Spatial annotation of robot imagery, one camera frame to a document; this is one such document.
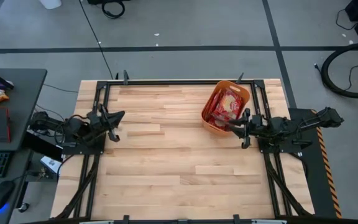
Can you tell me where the orange plastic basket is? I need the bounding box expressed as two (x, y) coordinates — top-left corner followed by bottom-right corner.
(201, 80), (250, 137)

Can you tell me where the white box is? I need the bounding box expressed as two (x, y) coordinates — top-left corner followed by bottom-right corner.
(39, 155), (62, 174)

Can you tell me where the black panel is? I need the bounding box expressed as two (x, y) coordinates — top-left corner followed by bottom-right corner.
(22, 131), (64, 162)

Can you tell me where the coiled black cable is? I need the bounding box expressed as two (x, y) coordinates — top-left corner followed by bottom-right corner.
(101, 0), (126, 19)

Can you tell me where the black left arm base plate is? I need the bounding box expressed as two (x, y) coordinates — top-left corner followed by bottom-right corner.
(61, 131), (106, 156)

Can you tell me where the black computer mouse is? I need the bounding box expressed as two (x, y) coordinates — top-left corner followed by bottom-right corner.
(0, 180), (16, 212)

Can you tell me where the red popcorn bag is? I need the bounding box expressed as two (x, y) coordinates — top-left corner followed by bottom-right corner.
(208, 116), (233, 131)
(214, 88), (244, 122)
(204, 90), (222, 121)

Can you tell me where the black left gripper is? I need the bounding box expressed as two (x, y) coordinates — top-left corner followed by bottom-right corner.
(87, 104), (126, 142)

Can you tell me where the white bracket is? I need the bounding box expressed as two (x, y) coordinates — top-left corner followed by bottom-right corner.
(252, 219), (287, 224)

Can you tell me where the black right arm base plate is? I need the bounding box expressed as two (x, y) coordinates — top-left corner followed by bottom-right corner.
(257, 136), (303, 154)

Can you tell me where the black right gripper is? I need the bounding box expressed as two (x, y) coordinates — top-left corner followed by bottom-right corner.
(227, 108), (267, 149)

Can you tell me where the long black floor cable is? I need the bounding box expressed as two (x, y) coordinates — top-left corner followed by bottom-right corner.
(78, 0), (114, 80)

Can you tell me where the black metal table frame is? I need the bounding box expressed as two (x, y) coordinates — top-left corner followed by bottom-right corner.
(54, 79), (315, 220)

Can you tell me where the thick black hose loop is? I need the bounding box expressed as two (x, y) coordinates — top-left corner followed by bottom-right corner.
(321, 41), (358, 99)

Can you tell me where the black desk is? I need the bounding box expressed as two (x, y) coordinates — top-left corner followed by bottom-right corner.
(0, 68), (48, 224)

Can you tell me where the black mat yellow hazard stripe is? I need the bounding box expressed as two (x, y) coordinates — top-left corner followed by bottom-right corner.
(287, 108), (343, 219)

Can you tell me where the thin black cable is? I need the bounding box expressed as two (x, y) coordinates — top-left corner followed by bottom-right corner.
(314, 58), (358, 93)
(335, 8), (358, 31)

